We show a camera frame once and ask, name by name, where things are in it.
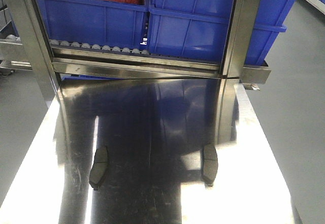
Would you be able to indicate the inner right grey brake pad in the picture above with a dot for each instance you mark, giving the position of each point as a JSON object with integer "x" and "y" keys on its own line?
{"x": 209, "y": 164}

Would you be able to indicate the grey brake pad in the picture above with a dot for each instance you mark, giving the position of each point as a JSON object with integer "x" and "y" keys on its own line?
{"x": 99, "y": 168}
{"x": 209, "y": 164}

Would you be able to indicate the inner left grey brake pad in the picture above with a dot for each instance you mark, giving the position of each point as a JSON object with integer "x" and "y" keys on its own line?
{"x": 99, "y": 168}

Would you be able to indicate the roller conveyor track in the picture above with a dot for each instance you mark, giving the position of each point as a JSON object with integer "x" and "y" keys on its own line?
{"x": 101, "y": 48}

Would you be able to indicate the right blue plastic bin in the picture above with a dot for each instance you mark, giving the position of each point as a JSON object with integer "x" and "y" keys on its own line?
{"x": 198, "y": 28}

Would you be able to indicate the blue plastic bin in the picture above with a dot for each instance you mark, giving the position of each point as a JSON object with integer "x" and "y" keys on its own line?
{"x": 95, "y": 22}
{"x": 198, "y": 28}

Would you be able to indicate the left blue plastic bin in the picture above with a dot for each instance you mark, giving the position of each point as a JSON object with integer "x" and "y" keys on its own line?
{"x": 95, "y": 22}

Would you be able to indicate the steel rack frame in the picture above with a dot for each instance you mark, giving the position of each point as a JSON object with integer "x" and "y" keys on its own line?
{"x": 48, "y": 62}

